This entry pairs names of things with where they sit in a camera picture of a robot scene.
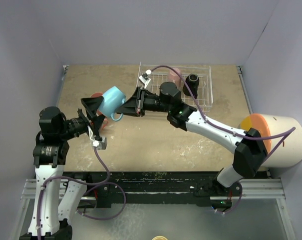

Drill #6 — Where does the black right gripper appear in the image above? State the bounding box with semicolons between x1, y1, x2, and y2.
116;87;171;118

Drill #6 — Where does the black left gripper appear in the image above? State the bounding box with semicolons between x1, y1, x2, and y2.
59;96;105;140

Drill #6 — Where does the salmon pink cup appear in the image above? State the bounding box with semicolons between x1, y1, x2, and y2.
91;92;103;98

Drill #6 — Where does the blue cup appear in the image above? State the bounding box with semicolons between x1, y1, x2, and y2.
98;86;126;122

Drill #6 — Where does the light pink mug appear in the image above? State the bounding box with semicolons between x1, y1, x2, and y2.
167;67;181;88

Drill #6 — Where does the salmon pink mug with handle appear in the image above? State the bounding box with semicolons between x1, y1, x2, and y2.
100;118;108;131

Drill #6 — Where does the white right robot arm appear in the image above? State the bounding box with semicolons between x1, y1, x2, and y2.
116;82;268;196

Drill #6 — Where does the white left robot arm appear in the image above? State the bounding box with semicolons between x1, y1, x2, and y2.
19;96;107;240

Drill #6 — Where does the black mug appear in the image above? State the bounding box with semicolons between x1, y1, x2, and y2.
183;73;200;99

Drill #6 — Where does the yellow round object at bottom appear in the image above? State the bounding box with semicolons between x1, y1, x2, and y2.
152;235;168;240

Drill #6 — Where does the cream cylinder with orange lid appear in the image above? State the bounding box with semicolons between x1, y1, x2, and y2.
239;113;302;168

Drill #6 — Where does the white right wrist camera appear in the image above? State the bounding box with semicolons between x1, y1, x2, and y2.
138;69;152;90

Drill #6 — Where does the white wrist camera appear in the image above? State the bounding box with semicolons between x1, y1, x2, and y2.
87;127;107;150
138;69;152;90

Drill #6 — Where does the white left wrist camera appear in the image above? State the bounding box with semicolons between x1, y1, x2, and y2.
87;127;107;150

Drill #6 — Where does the white wire dish rack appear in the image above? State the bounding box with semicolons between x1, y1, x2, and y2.
148;65;214;113

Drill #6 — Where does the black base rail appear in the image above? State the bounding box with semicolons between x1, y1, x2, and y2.
59;170;243;208

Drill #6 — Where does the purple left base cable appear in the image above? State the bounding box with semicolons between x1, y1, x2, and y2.
75;181;127;221

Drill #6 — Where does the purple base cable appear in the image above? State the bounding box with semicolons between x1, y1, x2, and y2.
75;181;127;221
214;183;245;216

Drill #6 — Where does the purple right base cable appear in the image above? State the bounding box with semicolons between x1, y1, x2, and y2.
214;183;245;216

